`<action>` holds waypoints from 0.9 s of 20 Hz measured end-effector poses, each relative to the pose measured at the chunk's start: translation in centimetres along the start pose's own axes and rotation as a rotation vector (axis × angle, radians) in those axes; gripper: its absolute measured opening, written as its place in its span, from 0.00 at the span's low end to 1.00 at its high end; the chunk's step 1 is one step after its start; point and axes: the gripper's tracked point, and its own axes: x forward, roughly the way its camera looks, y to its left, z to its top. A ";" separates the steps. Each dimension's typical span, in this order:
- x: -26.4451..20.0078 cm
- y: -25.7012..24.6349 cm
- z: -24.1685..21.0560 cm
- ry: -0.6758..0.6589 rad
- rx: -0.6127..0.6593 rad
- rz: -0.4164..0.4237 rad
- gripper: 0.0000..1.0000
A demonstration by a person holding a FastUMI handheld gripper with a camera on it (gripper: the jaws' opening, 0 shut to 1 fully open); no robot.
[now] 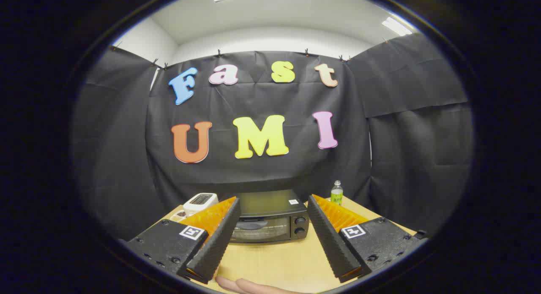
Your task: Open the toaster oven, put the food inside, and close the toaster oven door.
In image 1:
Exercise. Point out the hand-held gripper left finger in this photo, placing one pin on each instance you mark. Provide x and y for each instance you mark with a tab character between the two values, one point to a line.
219	239

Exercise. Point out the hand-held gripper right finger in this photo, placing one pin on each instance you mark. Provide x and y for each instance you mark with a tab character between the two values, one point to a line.
329	239

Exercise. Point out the black toaster oven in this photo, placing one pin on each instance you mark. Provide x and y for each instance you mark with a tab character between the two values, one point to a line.
270	203

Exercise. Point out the white pop-up toaster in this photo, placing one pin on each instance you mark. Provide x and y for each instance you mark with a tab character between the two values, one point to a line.
200	201

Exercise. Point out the clear bottle with green label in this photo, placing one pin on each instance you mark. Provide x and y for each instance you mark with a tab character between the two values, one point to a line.
337	194

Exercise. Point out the small ceiling light panel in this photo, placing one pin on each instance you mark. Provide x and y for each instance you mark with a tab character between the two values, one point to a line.
396	26

